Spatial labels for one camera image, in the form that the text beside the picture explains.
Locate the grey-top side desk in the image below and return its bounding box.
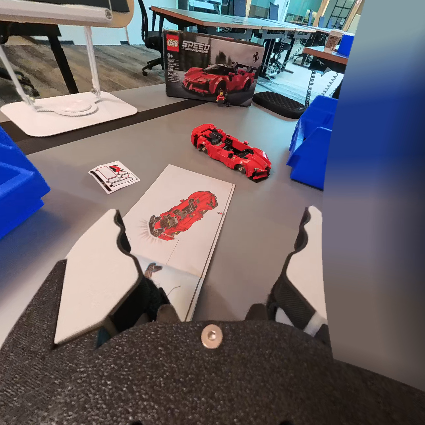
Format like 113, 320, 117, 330
0, 20, 80, 96

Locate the black quilted pad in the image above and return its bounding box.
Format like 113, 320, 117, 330
252, 91, 307, 119

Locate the paper coffee cup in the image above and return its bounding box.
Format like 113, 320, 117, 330
324, 29, 343, 54

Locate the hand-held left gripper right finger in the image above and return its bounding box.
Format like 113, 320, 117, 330
285, 205, 328, 336

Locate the black office chair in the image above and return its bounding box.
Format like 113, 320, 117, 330
137, 0, 165, 77

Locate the blue plastic storage bin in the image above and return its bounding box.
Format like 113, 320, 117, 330
286, 95, 338, 191
0, 126, 51, 240

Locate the lego sticker sheet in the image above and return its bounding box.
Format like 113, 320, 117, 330
88, 160, 141, 195

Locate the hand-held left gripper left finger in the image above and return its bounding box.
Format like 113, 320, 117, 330
53, 209, 144, 346

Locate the red lego car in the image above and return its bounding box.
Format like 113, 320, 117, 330
191, 124, 273, 183

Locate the small blue storage bin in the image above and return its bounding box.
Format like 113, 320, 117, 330
338, 33, 355, 57

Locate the white tabletop stand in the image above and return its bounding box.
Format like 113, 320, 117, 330
0, 7, 139, 137

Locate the lego set cardboard box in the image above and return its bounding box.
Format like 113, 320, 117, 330
162, 29, 265, 108

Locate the lego instruction booklet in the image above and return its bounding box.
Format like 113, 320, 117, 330
122, 164, 236, 322

